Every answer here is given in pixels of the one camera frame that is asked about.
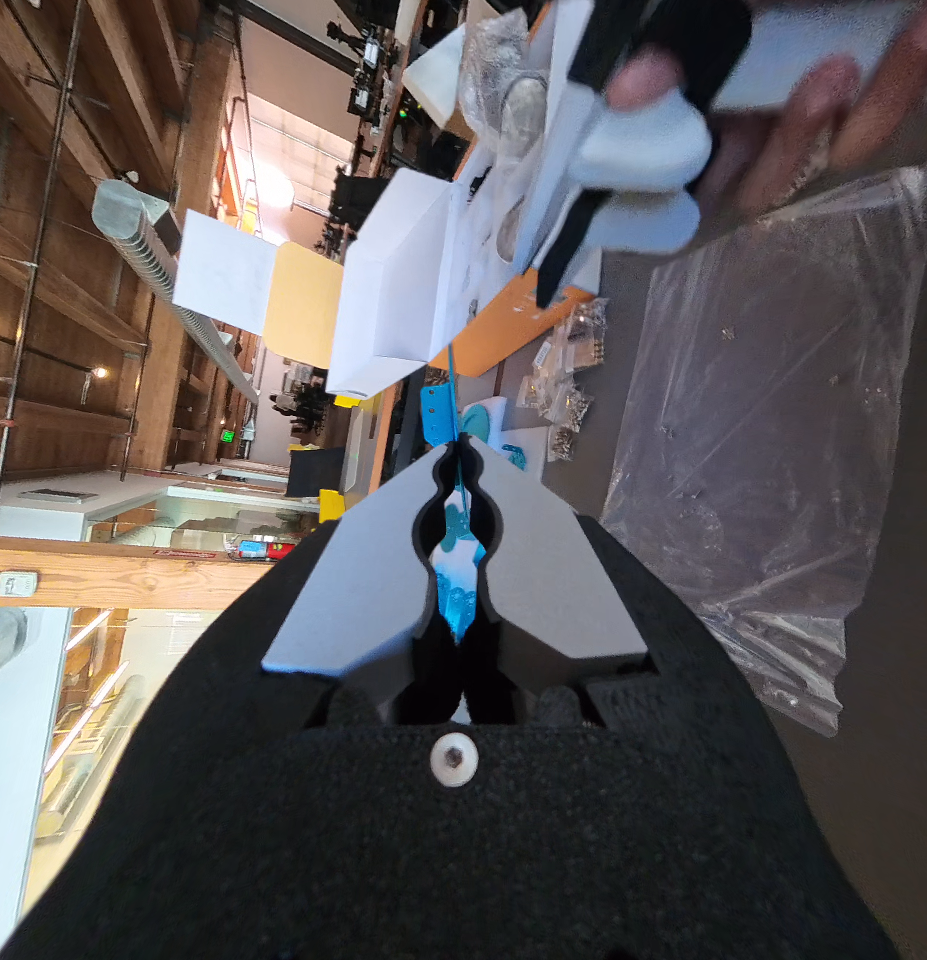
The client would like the bubble wrap bag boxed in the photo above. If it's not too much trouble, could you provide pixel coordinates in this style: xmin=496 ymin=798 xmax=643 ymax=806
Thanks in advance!
xmin=458 ymin=7 xmax=551 ymax=162

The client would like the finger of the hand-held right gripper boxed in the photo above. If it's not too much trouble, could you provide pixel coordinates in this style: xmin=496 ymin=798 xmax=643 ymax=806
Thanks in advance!
xmin=517 ymin=90 xmax=613 ymax=310

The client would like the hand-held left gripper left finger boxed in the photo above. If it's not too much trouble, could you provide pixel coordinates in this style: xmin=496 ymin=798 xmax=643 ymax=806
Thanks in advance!
xmin=261 ymin=442 xmax=447 ymax=710

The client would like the white foam sheet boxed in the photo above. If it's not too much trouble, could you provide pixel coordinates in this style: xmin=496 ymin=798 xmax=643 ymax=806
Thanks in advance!
xmin=432 ymin=396 xmax=549 ymax=725

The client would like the blue round metal plate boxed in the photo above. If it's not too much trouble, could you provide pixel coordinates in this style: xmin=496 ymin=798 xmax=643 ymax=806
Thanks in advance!
xmin=447 ymin=341 xmax=468 ymax=526

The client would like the person's right hand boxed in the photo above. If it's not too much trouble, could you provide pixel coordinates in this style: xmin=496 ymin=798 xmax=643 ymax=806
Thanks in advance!
xmin=606 ymin=0 xmax=927 ymax=228

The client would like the blue round-end metal bracket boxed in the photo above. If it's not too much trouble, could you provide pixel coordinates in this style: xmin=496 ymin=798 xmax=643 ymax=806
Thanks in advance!
xmin=437 ymin=577 xmax=481 ymax=642

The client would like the blue perforated mounting bracket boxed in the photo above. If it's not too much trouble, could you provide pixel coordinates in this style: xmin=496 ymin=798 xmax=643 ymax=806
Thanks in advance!
xmin=420 ymin=381 xmax=459 ymax=453

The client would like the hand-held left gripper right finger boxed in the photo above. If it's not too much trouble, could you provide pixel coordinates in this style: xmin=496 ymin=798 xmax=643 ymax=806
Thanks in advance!
xmin=463 ymin=437 xmax=651 ymax=700

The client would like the orange cardboard box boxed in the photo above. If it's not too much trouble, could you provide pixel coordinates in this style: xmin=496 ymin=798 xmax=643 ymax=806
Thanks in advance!
xmin=171 ymin=0 xmax=609 ymax=400

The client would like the blue metal ring plate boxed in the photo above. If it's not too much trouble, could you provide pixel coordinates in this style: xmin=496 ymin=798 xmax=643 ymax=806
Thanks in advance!
xmin=460 ymin=402 xmax=504 ymax=445

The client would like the pile of small hardware bags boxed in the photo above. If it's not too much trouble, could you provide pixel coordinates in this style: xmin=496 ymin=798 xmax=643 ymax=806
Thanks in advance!
xmin=516 ymin=297 xmax=610 ymax=464

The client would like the clear plastic bag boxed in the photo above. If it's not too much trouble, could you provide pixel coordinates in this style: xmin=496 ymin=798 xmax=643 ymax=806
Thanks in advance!
xmin=597 ymin=161 xmax=927 ymax=740

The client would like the wooden shelf board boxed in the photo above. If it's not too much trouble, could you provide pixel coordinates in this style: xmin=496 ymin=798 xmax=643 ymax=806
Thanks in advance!
xmin=0 ymin=536 xmax=277 ymax=610

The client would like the silver ventilation duct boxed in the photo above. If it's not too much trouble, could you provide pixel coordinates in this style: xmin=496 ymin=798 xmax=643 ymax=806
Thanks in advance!
xmin=90 ymin=178 xmax=261 ymax=406

